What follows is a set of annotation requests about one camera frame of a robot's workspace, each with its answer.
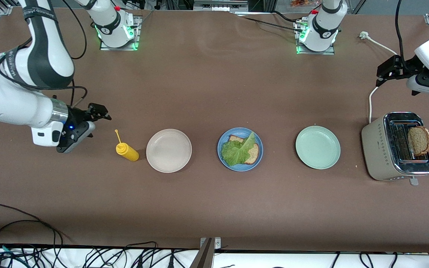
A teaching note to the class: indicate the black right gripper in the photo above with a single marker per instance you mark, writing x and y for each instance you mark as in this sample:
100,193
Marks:
77,115

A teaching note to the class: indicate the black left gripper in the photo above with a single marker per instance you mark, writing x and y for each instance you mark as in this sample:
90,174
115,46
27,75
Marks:
404,68

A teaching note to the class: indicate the yellow mustard squeeze bottle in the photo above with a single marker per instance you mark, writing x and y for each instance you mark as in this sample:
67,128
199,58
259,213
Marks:
129,152

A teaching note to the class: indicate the green lettuce leaf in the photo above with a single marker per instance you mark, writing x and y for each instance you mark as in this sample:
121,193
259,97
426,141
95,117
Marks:
235,152

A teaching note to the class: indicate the brown bread slice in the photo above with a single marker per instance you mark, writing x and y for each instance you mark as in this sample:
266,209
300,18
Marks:
419,141
254,154

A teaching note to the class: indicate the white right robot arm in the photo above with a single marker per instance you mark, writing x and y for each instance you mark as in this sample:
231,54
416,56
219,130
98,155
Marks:
13,104

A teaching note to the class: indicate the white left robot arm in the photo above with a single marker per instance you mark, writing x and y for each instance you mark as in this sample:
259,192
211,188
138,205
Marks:
324,31

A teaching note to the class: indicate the beige plate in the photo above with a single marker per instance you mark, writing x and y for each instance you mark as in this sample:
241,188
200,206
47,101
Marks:
168,150

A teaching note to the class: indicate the light green plate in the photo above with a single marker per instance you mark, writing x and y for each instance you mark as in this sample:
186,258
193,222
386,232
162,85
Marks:
317,147

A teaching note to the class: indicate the blue plate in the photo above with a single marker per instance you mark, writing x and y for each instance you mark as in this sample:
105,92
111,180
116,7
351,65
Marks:
242,168

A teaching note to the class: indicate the beige and chrome toaster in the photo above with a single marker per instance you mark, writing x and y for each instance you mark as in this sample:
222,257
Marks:
376,149

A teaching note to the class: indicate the orange packaged item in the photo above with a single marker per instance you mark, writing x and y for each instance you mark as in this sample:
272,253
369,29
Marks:
302,3

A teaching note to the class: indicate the grey metal box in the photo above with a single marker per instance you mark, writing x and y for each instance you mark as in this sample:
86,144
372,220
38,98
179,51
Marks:
218,5

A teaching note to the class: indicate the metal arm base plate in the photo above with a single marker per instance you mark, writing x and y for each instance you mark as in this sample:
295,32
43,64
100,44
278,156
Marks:
119,48
317,53

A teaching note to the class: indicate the aluminium table bracket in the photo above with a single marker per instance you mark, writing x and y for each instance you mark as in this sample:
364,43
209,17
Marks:
205,257

